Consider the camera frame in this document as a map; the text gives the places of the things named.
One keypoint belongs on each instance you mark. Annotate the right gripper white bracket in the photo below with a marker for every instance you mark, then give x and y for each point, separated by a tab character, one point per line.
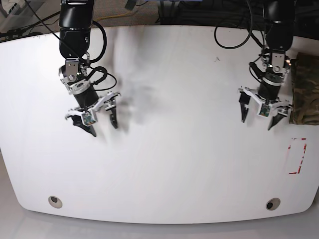
108	103

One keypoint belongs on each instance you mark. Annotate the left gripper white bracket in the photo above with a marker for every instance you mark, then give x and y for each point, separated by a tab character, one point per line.
281	107

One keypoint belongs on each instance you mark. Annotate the camouflage T-shirt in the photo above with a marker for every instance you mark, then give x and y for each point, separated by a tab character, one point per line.
305	89

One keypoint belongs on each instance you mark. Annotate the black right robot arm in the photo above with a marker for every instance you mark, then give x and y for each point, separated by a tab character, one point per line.
77	74

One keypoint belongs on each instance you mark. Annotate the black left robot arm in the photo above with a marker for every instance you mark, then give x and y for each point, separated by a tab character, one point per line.
279	17

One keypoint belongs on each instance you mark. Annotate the red tape rectangle marking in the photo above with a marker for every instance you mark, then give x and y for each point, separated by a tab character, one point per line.
295	155

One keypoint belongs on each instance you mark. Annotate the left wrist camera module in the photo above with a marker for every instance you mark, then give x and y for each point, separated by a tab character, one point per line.
264	110

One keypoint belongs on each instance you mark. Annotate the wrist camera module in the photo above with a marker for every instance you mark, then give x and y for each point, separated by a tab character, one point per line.
264	110
88	118

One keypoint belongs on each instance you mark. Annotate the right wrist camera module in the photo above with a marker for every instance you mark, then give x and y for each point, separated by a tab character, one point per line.
88	118

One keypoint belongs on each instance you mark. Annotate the right table cable grommet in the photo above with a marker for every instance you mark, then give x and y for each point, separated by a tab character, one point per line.
273	204

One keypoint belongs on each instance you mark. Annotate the table cable grommet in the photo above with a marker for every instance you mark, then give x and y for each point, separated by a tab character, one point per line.
273	204
55	202

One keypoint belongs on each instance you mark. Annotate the left table cable grommet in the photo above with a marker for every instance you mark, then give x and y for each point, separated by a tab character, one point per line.
55	202

